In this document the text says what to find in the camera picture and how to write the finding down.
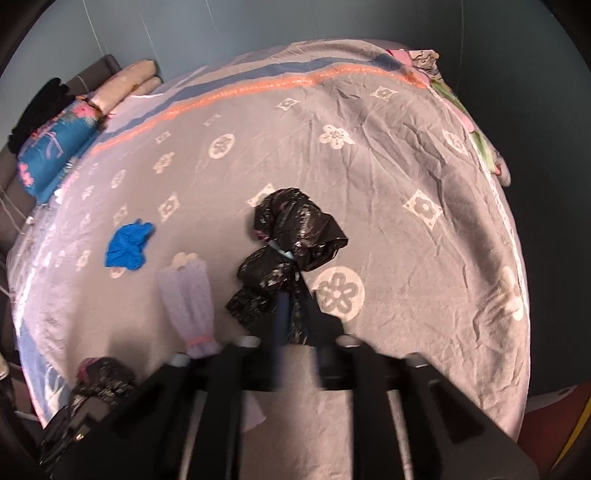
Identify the black cloth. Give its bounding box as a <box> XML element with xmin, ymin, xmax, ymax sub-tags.
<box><xmin>7</xmin><ymin>78</ymin><xmax>75</xmax><ymax>153</ymax></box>

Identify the beige pillow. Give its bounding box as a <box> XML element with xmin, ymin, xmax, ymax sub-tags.
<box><xmin>88</xmin><ymin>60</ymin><xmax>162</xmax><ymax>114</ymax></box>

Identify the yellow curved strip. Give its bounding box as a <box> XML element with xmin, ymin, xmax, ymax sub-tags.
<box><xmin>554</xmin><ymin>406</ymin><xmax>591</xmax><ymax>467</ymax></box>

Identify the crumpled blue plastic bag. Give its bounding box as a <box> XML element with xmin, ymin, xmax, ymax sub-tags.
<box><xmin>104</xmin><ymin>220</ymin><xmax>156</xmax><ymax>271</ymax></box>

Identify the teal floral pillow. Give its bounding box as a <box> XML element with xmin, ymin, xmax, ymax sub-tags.
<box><xmin>17</xmin><ymin>97</ymin><xmax>100</xmax><ymax>204</ymax></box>

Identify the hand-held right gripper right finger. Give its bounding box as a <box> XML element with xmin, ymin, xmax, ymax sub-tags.
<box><xmin>305</xmin><ymin>291</ymin><xmax>541</xmax><ymax>480</ymax></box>

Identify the blue patterned blanket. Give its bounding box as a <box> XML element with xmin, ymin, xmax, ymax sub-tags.
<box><xmin>18</xmin><ymin>323</ymin><xmax>79</xmax><ymax>425</ymax></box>

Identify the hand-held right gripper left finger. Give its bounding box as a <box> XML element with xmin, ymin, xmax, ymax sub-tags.
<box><xmin>51</xmin><ymin>291</ymin><xmax>291</xmax><ymax>480</ymax></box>

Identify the grey floral bed sheet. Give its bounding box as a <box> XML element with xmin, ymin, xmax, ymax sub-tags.
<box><xmin>9</xmin><ymin>39</ymin><xmax>532</xmax><ymax>444</ymax></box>

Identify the red bin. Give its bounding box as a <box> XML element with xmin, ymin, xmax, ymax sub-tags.
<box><xmin>526</xmin><ymin>385</ymin><xmax>591</xmax><ymax>480</ymax></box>

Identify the colourful printed blanket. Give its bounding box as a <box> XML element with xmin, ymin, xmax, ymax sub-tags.
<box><xmin>383</xmin><ymin>47</ymin><xmax>512</xmax><ymax>188</ymax></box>

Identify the large purple foam fruit net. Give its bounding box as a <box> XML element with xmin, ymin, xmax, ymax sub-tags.
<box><xmin>157</xmin><ymin>258</ymin><xmax>221</xmax><ymax>361</ymax></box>

